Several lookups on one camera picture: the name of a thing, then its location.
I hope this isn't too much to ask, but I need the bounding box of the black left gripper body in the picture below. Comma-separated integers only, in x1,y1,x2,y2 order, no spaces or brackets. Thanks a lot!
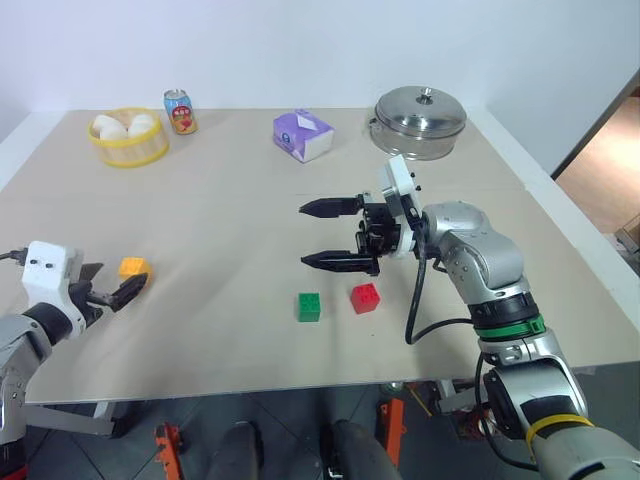
68,278,110,322

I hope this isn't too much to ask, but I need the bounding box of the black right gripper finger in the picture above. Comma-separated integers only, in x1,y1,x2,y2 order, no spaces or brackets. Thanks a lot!
298,192,372,220
300,248,380,278

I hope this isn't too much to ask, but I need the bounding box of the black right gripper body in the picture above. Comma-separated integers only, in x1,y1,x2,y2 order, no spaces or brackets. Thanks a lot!
355,191,402,260

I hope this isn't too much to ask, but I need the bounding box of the yellow toy cube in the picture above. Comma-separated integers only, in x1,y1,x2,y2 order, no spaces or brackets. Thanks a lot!
117,256,154,288

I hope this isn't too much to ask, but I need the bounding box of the red toy cube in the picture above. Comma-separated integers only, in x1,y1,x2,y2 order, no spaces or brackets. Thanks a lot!
349,282,382,315

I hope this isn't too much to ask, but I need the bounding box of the green toy cube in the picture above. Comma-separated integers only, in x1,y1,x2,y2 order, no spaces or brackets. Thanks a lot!
296,291,323,324

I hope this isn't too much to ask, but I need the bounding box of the purple tissue pack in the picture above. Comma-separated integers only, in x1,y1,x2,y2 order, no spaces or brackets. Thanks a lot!
272,108,336,165

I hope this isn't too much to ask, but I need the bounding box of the stainless steel pot lid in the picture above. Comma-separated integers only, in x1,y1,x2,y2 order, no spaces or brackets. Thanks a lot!
375,85,469,140

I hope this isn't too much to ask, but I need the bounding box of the yellow bamboo steamer basket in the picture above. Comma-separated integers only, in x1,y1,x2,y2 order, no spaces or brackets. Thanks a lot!
87,106,171,169

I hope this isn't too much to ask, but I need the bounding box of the orange clamp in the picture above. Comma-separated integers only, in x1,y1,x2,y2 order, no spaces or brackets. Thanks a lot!
153,421,185,480
378,396,406,470

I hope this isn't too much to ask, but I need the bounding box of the blue and orange drink can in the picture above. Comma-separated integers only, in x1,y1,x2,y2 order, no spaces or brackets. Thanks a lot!
163,88,200,136

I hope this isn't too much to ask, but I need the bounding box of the dark rounded shape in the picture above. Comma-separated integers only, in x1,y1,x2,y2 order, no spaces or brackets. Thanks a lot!
205,420,265,480
318,418,404,480

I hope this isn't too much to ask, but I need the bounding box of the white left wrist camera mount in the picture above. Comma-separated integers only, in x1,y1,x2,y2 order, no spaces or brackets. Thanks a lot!
21,240,87,342

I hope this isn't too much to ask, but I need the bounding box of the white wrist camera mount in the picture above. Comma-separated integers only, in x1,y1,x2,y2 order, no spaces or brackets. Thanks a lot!
21,240,87,342
377,155,422,260

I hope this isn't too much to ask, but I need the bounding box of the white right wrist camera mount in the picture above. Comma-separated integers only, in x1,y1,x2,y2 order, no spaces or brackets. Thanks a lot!
377,155,422,260

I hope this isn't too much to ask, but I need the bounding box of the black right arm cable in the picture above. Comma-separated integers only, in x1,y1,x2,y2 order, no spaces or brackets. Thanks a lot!
404,219,541,472

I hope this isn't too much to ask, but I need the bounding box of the grey metal table bracket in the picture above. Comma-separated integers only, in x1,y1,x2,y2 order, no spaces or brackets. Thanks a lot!
21,398,132,440
433,378,482,415

